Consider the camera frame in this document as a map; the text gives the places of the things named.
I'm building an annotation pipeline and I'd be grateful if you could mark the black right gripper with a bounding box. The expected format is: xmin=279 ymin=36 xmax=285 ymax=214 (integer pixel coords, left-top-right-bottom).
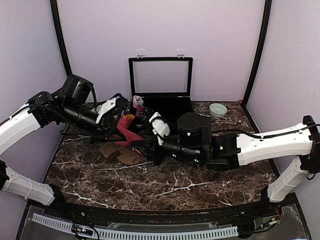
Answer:
xmin=130 ymin=129 xmax=204 ymax=167

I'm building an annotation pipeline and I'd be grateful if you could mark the pink white rolled sock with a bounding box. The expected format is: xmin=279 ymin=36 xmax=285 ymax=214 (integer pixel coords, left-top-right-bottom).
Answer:
xmin=132 ymin=95 xmax=144 ymax=108

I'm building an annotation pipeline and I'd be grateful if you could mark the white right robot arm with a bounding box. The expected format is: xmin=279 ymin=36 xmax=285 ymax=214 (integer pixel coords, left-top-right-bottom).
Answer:
xmin=132 ymin=108 xmax=320 ymax=217

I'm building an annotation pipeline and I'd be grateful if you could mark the green bowl at right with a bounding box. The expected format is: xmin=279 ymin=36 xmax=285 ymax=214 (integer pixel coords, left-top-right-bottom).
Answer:
xmin=209 ymin=103 xmax=228 ymax=119

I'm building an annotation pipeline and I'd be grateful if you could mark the black compartment storage box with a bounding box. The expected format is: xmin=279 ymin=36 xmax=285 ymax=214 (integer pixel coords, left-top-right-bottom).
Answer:
xmin=128 ymin=55 xmax=194 ymax=125

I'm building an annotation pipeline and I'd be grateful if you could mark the brown sock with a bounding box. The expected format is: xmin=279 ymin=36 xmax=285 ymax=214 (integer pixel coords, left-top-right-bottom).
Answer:
xmin=100 ymin=142 xmax=141 ymax=166

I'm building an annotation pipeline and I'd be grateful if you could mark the black corner post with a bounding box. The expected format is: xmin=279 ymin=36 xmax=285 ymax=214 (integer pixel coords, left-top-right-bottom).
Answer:
xmin=242 ymin=0 xmax=273 ymax=108
xmin=49 ymin=0 xmax=73 ymax=76

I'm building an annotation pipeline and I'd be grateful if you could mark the black right corner post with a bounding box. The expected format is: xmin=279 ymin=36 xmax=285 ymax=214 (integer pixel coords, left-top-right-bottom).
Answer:
xmin=242 ymin=0 xmax=273 ymax=108

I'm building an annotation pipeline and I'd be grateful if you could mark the white perforated front rail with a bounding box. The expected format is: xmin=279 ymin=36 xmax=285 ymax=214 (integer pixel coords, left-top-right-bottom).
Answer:
xmin=31 ymin=213 xmax=239 ymax=240

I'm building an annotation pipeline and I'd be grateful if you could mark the black left corner post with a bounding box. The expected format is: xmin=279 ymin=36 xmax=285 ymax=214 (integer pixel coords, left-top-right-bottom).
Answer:
xmin=49 ymin=0 xmax=73 ymax=76

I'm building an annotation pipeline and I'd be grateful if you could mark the magenta striped sock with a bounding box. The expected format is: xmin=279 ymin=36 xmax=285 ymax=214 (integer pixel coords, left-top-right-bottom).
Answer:
xmin=115 ymin=114 xmax=143 ymax=147

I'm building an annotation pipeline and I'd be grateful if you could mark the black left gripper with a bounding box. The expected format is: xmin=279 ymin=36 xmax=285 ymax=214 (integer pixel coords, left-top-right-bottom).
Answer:
xmin=61 ymin=99 xmax=128 ymax=145

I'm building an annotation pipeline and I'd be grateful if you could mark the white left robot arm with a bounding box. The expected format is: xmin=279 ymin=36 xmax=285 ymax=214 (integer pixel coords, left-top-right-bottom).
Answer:
xmin=0 ymin=74 xmax=128 ymax=218

